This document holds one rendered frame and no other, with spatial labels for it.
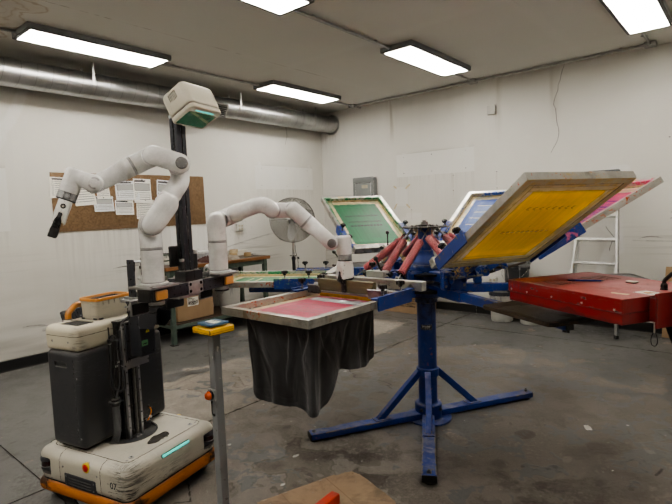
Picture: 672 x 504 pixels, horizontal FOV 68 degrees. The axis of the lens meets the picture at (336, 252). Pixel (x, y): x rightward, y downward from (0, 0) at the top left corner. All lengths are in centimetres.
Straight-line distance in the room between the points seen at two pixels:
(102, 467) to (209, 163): 470
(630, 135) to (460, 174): 199
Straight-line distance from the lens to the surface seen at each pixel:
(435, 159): 707
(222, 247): 261
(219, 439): 239
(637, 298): 196
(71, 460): 296
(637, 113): 632
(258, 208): 258
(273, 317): 220
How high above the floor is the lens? 144
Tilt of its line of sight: 5 degrees down
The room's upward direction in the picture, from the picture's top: 2 degrees counter-clockwise
